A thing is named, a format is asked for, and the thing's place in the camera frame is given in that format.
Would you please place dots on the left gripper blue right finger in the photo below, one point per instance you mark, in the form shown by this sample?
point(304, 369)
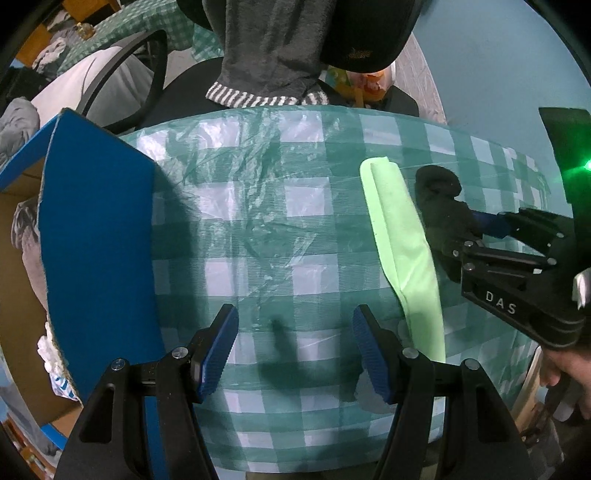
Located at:
point(379, 348)

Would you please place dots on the amber bottle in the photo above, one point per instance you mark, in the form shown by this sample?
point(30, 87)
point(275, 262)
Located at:
point(85, 30)

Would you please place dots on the grey fuzzy sock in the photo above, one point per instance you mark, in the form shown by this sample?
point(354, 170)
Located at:
point(25, 237)

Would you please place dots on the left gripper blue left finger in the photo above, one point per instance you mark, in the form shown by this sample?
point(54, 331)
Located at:
point(213, 348)

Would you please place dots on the blue-edged cardboard box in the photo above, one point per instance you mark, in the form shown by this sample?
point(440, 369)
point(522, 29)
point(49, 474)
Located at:
point(94, 221)

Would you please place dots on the orange toy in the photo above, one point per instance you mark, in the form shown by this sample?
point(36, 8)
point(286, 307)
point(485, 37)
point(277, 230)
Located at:
point(361, 88)

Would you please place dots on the grey quilted jacket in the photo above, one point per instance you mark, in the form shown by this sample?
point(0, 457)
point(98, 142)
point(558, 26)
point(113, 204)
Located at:
point(19, 122)

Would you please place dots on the light green microfiber cloth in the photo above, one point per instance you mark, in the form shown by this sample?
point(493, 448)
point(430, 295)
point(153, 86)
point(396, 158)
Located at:
point(404, 253)

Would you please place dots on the green checkered tablecloth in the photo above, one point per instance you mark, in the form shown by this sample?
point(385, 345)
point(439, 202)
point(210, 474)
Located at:
point(264, 209)

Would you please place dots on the dark grey towel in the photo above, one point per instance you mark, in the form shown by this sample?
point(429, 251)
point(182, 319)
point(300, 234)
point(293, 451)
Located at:
point(271, 51)

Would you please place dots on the black office chair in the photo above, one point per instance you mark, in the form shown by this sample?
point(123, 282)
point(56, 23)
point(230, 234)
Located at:
point(129, 91)

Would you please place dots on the person's right hand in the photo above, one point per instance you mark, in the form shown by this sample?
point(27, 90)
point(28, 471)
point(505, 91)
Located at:
point(555, 364)

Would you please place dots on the white sock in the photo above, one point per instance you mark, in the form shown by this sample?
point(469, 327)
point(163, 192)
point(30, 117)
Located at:
point(369, 400)

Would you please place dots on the white patterned socks bundle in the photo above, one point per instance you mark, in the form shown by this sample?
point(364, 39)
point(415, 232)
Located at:
point(56, 366)

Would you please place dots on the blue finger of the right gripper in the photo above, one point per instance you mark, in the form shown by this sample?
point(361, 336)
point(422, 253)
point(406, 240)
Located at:
point(494, 225)

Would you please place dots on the far green checkered table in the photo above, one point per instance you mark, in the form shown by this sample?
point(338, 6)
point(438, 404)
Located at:
point(147, 16)

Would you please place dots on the black sock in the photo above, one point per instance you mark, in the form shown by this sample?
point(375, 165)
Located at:
point(448, 222)

